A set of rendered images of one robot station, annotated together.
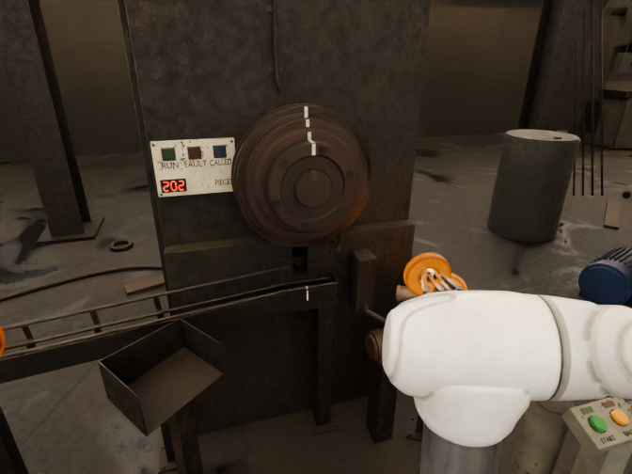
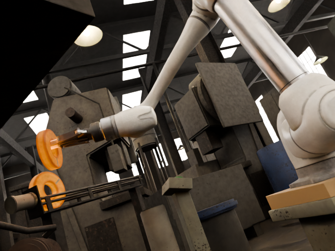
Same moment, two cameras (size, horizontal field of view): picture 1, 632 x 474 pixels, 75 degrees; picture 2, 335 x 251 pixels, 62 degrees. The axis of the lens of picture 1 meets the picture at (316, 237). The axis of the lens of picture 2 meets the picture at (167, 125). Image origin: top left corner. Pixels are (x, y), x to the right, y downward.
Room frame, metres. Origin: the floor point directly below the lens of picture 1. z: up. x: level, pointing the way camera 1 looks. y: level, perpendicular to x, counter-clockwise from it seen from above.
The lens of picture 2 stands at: (0.74, 0.60, 0.44)
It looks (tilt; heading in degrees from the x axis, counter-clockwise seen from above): 18 degrees up; 271
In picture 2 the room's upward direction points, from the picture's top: 21 degrees counter-clockwise
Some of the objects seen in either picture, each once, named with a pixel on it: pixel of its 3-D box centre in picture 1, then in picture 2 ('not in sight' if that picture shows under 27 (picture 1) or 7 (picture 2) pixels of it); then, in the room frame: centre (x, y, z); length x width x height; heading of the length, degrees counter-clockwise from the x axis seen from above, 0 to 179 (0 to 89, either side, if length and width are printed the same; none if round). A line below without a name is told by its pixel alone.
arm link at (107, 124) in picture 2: not in sight; (109, 128); (0.96, -0.39, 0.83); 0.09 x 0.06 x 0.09; 96
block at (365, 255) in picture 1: (361, 280); not in sight; (1.40, -0.18, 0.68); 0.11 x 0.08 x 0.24; 16
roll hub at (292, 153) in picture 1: (311, 186); not in sight; (1.23, 0.01, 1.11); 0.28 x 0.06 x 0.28; 106
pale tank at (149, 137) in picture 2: not in sight; (154, 168); (1.77, -9.00, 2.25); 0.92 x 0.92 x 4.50
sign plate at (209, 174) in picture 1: (196, 166); not in sight; (1.33, 0.40, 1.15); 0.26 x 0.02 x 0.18; 106
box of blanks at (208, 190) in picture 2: not in sight; (199, 214); (0.78, -2.67, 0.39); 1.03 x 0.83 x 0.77; 31
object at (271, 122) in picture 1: (304, 179); not in sight; (1.32, 0.04, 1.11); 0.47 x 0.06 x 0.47; 106
